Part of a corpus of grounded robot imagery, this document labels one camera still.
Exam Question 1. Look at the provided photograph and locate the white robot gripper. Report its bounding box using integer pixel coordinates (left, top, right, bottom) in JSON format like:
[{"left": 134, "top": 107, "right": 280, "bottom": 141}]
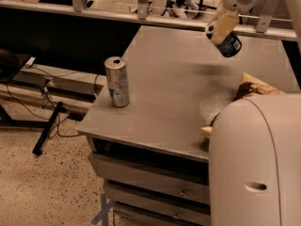
[{"left": 211, "top": 0, "right": 259, "bottom": 44}]

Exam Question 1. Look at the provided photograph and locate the blue pepsi can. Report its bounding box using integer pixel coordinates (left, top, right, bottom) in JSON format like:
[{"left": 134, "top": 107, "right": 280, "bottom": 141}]
[{"left": 205, "top": 21, "right": 242, "bottom": 57}]

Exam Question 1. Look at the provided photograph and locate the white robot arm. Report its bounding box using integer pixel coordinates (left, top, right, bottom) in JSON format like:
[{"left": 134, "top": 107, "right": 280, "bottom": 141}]
[{"left": 209, "top": 91, "right": 301, "bottom": 226}]

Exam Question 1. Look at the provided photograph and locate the silver energy drink can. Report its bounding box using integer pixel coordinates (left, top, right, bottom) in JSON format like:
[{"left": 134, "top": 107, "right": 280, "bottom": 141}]
[{"left": 104, "top": 56, "right": 130, "bottom": 107}]

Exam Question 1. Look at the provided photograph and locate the brown yellow chip bag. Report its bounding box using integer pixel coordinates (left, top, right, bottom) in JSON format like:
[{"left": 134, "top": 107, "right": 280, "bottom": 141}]
[{"left": 200, "top": 72, "right": 286, "bottom": 139}]

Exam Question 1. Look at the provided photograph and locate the grey drawer cabinet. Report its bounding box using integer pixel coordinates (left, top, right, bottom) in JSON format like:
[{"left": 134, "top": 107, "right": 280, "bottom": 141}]
[{"left": 79, "top": 26, "right": 301, "bottom": 226}]

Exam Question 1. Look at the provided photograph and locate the low grey shelf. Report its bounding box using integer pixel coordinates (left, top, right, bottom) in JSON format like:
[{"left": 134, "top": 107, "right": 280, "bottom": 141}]
[{"left": 0, "top": 62, "right": 105, "bottom": 114}]

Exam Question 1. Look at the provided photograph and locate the black floor stand bar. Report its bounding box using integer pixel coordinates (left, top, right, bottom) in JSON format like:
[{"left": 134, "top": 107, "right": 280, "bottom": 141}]
[{"left": 32, "top": 102, "right": 63, "bottom": 155}]

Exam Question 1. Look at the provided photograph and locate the metal railing frame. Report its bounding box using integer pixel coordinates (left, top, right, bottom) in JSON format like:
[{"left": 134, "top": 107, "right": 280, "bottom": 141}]
[{"left": 0, "top": 0, "right": 299, "bottom": 42}]

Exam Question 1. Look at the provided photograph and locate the black cable on floor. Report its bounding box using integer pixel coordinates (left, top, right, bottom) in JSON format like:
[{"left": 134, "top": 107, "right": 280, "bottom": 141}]
[{"left": 5, "top": 67, "right": 104, "bottom": 139}]

